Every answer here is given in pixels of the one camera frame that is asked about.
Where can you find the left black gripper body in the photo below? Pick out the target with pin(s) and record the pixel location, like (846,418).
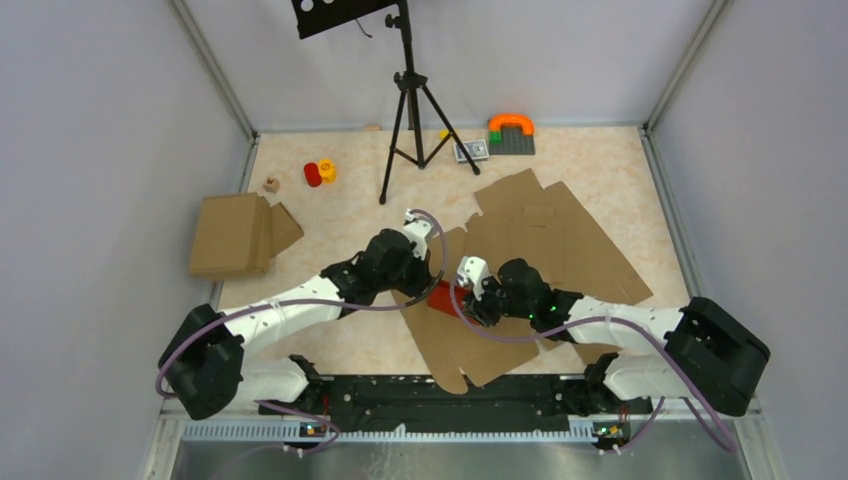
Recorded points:
(410,275)

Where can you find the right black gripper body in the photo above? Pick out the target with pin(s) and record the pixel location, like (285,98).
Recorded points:
(493,305)

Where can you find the red paper box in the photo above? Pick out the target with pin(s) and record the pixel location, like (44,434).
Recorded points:
(439,300)

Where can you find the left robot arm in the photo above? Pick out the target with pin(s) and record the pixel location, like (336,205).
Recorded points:
(203,365)

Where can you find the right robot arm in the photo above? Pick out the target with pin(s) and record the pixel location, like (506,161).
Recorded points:
(696,352)

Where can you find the folded brown cardboard box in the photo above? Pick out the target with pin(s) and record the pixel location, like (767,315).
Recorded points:
(238,236)

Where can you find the large flat cardboard sheet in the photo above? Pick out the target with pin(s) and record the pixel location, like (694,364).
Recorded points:
(546,226)

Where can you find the yellow toy block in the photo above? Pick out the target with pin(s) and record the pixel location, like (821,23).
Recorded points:
(327,170)

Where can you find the red cylinder toy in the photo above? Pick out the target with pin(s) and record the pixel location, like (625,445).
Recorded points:
(312,175)

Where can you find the playing card deck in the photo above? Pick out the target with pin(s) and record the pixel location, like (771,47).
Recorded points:
(477,150)

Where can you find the small wooden cube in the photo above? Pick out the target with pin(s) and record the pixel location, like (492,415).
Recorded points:
(271,184)

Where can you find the orange arch toy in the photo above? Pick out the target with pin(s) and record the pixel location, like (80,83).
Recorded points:
(512,120)

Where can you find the black perforated plate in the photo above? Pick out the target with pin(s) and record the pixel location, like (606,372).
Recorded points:
(315,17)

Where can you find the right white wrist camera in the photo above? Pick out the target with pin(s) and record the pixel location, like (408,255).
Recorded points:
(473,274)

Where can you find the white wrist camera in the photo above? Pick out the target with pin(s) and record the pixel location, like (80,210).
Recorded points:
(473,274)
(419,228)

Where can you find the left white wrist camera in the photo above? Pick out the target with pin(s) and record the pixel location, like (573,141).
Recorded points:
(419,228)

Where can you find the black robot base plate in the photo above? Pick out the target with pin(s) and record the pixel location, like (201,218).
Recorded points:
(508,404)

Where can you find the black camera tripod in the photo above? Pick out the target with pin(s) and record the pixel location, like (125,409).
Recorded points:
(410,83)

